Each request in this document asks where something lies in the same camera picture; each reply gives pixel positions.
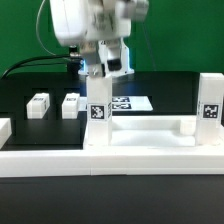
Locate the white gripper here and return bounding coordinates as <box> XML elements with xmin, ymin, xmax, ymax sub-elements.
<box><xmin>50</xmin><ymin>0</ymin><xmax>131</xmax><ymax>77</ymax></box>

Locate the white desk top panel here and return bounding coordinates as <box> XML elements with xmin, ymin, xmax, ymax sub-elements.
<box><xmin>83</xmin><ymin>115</ymin><xmax>224</xmax><ymax>175</ymax></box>

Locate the fiducial marker sheet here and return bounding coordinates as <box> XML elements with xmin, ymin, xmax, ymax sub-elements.
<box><xmin>112</xmin><ymin>96</ymin><xmax>153</xmax><ymax>111</ymax></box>

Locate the white block at left edge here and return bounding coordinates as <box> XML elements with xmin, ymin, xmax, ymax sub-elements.
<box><xmin>0</xmin><ymin>118</ymin><xmax>12</xmax><ymax>150</ymax></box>

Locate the black cable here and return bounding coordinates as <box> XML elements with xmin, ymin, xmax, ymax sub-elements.
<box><xmin>0</xmin><ymin>53</ymin><xmax>84</xmax><ymax>81</ymax></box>

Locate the grey thin cable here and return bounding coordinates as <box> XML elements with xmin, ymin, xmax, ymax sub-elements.
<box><xmin>34</xmin><ymin>0</ymin><xmax>73</xmax><ymax>58</ymax></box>

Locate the white L-shaped fixture wall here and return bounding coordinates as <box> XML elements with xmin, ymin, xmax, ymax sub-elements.
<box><xmin>0</xmin><ymin>150</ymin><xmax>91</xmax><ymax>178</ymax></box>

